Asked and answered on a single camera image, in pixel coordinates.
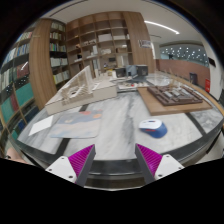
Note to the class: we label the dark grey house model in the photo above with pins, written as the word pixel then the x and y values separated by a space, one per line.
pixel 136 70

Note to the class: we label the long ceiling light strip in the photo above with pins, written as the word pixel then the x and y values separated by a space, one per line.
pixel 161 26

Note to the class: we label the bookshelf with colourful books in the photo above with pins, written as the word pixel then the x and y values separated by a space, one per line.
pixel 20 93

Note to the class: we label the red wall sign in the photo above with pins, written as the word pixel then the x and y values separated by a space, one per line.
pixel 207 85

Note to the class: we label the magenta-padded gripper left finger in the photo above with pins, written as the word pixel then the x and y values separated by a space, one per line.
pixel 61 165

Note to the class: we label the group of small ceiling lights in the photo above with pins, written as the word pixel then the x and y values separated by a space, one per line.
pixel 183 52

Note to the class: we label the pastel printed mouse pad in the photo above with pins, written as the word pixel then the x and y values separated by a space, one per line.
pixel 76 125

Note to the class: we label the wooden shelf unit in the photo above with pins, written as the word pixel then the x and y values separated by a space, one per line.
pixel 106 40

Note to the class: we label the white paper sheet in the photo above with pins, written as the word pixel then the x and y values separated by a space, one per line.
pixel 41 125

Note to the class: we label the brown model on wooden board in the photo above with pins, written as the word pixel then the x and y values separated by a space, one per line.
pixel 170 98

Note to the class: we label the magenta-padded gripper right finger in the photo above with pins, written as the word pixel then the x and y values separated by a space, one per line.
pixel 166 163

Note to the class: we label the white and blue computer mouse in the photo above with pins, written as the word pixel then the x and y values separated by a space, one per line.
pixel 154 128

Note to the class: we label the small wall sign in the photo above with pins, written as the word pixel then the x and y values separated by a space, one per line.
pixel 145 43

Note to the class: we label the white architectural model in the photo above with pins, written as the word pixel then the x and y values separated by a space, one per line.
pixel 83 93

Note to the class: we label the dark bookshelf with white books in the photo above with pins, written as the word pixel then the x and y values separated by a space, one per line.
pixel 58 60

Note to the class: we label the flat white site model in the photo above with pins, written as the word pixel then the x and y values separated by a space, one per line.
pixel 131 85

